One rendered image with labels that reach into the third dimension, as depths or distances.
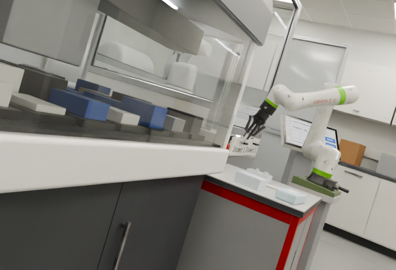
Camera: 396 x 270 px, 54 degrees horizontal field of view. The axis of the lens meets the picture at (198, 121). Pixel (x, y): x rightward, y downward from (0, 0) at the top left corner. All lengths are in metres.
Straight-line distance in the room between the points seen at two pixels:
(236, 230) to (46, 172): 1.13
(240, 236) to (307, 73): 2.64
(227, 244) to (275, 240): 0.22
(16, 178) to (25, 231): 0.21
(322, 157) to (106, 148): 1.83
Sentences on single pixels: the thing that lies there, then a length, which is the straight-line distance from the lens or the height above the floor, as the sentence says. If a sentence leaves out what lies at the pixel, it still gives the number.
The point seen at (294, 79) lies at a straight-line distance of 4.16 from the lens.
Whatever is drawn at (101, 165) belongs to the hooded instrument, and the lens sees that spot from 0.92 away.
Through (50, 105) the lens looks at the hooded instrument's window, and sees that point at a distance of 0.77.
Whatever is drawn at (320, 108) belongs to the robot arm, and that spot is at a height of 1.26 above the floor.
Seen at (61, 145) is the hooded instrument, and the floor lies 0.89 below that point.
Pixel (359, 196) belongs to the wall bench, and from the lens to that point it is 5.25.
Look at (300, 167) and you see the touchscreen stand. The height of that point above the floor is 0.80.
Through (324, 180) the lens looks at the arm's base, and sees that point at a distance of 2.57.
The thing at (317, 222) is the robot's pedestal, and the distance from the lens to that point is 2.54.
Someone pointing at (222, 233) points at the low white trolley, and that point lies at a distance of 1.80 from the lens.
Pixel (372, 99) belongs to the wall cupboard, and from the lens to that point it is 5.65.
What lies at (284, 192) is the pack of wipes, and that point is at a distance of 1.74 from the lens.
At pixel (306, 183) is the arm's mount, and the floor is 0.78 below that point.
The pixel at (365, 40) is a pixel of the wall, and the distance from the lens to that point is 6.22.
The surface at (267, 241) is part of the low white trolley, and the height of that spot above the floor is 0.58.
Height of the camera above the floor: 1.04
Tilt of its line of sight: 2 degrees down
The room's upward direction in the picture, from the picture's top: 17 degrees clockwise
